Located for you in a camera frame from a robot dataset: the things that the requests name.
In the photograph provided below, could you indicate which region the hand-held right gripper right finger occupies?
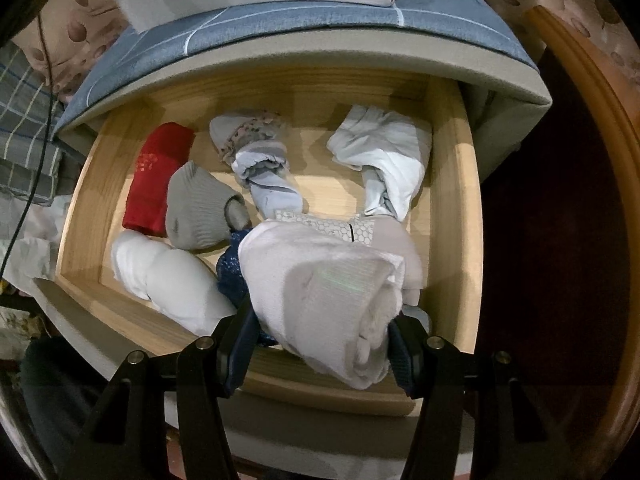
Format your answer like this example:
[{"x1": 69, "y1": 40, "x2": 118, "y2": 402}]
[{"x1": 387, "y1": 310, "x2": 576, "y2": 480}]

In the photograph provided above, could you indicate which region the white plastic bag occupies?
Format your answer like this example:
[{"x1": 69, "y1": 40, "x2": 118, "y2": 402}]
[{"x1": 0, "y1": 195, "x2": 71, "y2": 296}]

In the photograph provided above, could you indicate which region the white thick underwear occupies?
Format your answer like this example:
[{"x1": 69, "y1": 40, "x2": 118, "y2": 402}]
[{"x1": 239, "y1": 221, "x2": 407, "y2": 391}]

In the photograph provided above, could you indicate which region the blue checked cloth cover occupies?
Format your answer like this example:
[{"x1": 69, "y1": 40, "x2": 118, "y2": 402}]
[{"x1": 52, "y1": 0, "x2": 541, "y2": 133}]

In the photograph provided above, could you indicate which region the grey ribbed underwear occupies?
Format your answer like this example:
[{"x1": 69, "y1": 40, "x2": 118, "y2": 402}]
[{"x1": 165, "y1": 160, "x2": 251, "y2": 253}]

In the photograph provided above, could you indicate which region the grey plaid cloth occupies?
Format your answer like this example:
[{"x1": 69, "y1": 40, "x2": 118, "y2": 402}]
[{"x1": 0, "y1": 42, "x2": 76, "y2": 206}]

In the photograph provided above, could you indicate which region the red underwear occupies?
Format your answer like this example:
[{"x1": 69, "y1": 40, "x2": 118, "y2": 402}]
[{"x1": 122, "y1": 121, "x2": 197, "y2": 238}]

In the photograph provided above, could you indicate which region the grey dotted lace underwear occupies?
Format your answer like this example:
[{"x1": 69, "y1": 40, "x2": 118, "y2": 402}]
[{"x1": 209, "y1": 112, "x2": 291, "y2": 163}]

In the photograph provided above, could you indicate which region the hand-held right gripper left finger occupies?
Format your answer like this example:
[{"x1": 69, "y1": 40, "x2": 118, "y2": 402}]
[{"x1": 65, "y1": 295, "x2": 261, "y2": 480}]

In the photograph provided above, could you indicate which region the black cable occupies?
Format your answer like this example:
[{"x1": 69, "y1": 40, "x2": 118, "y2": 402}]
[{"x1": 0, "y1": 10, "x2": 63, "y2": 281}]

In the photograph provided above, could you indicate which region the light blue underwear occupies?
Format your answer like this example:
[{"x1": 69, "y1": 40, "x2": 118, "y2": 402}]
[{"x1": 231, "y1": 142, "x2": 306, "y2": 218}]

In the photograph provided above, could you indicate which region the white smooth underwear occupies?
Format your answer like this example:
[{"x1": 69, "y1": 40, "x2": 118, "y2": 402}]
[{"x1": 110, "y1": 230, "x2": 238, "y2": 338}]

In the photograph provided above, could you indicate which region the dark blue speckled underwear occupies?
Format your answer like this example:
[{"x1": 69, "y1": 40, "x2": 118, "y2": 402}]
[{"x1": 216, "y1": 227, "x2": 281, "y2": 348}]

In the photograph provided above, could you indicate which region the wooden bed frame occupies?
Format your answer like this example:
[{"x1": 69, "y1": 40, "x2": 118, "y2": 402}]
[{"x1": 525, "y1": 5, "x2": 640, "y2": 461}]

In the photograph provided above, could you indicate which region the pink floral fabric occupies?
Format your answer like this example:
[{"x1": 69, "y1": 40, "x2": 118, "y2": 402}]
[
  {"x1": 10, "y1": 0, "x2": 131, "y2": 106},
  {"x1": 445, "y1": 0, "x2": 640, "y2": 91}
]

